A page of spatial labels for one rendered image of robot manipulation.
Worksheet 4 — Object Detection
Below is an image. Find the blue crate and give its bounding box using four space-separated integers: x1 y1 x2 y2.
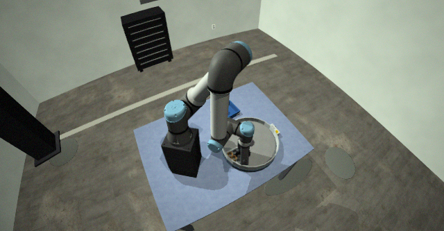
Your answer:
228 100 240 119

